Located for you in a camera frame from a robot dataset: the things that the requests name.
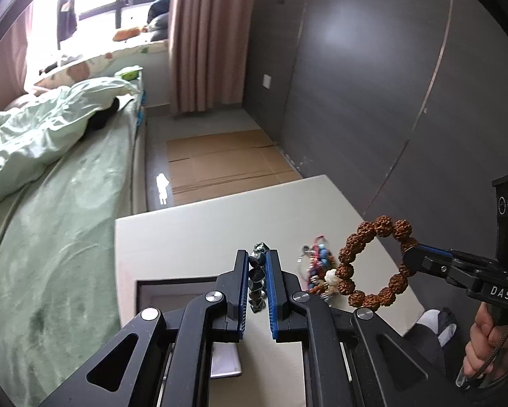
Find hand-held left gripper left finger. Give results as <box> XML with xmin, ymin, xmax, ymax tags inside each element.
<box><xmin>37</xmin><ymin>249</ymin><xmax>250</xmax><ymax>407</ymax></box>

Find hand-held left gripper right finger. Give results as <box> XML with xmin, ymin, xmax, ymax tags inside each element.
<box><xmin>266</xmin><ymin>249</ymin><xmax>462</xmax><ymax>407</ymax></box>

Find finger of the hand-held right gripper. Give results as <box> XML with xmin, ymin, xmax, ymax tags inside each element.
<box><xmin>402</xmin><ymin>244</ymin><xmax>498</xmax><ymax>291</ymax></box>

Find dark bead bracelet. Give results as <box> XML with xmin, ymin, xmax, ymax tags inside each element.
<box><xmin>247</xmin><ymin>241</ymin><xmax>277</xmax><ymax>315</ymax></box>

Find brown seed bead bracelet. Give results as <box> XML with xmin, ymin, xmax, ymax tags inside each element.
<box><xmin>336</xmin><ymin>215</ymin><xmax>421</xmax><ymax>308</ymax></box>

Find black jewelry tray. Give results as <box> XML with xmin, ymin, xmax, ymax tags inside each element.
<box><xmin>135</xmin><ymin>276</ymin><xmax>244</xmax><ymax>381</ymax></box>

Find pile of colourful jewelry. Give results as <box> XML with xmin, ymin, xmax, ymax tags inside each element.
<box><xmin>296</xmin><ymin>234</ymin><xmax>343</xmax><ymax>307</ymax></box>

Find person's right hand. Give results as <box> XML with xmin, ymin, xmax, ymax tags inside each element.
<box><xmin>463</xmin><ymin>304</ymin><xmax>508</xmax><ymax>387</ymax></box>

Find white shoe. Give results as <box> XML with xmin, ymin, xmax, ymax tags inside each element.
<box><xmin>414</xmin><ymin>308</ymin><xmax>458</xmax><ymax>347</ymax></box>

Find flattened cardboard sheet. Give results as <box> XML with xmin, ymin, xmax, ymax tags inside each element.
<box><xmin>166</xmin><ymin>129</ymin><xmax>304</xmax><ymax>207</ymax></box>

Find grey wardrobe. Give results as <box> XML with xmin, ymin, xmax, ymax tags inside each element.
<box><xmin>240</xmin><ymin>0</ymin><xmax>508</xmax><ymax>266</ymax></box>

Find bed with green sheet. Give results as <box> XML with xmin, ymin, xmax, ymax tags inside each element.
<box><xmin>0</xmin><ymin>68</ymin><xmax>149</xmax><ymax>407</ymax></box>

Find black garment on bed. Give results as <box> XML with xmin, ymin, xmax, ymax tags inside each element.
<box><xmin>85</xmin><ymin>97</ymin><xmax>121</xmax><ymax>133</ymax></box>

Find green toy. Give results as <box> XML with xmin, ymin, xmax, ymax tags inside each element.
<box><xmin>114</xmin><ymin>65</ymin><xmax>144</xmax><ymax>81</ymax></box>

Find pink curtain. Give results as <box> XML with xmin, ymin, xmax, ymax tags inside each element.
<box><xmin>167</xmin><ymin>0</ymin><xmax>260</xmax><ymax>117</ymax></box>
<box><xmin>0</xmin><ymin>0</ymin><xmax>36</xmax><ymax>116</ymax></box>

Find light green comforter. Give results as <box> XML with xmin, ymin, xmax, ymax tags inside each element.
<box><xmin>0</xmin><ymin>77</ymin><xmax>141</xmax><ymax>218</ymax></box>

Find printed window seat cushion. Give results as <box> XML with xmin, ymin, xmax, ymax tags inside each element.
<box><xmin>58</xmin><ymin>39</ymin><xmax>170</xmax><ymax>78</ymax></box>

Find printed pillow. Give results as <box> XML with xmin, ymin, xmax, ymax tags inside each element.
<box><xmin>32</xmin><ymin>56</ymin><xmax>94</xmax><ymax>95</ymax></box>

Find dark cushions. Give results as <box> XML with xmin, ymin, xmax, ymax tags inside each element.
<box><xmin>145</xmin><ymin>0</ymin><xmax>172</xmax><ymax>44</ymax></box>

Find orange plush toy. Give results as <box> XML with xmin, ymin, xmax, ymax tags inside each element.
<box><xmin>111</xmin><ymin>27</ymin><xmax>143</xmax><ymax>43</ymax></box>

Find dark hanging garment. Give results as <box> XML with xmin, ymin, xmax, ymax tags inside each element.
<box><xmin>52</xmin><ymin>0</ymin><xmax>81</xmax><ymax>50</ymax></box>

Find black wrist cord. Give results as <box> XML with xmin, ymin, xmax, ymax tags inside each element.
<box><xmin>455</xmin><ymin>294</ymin><xmax>508</xmax><ymax>388</ymax></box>

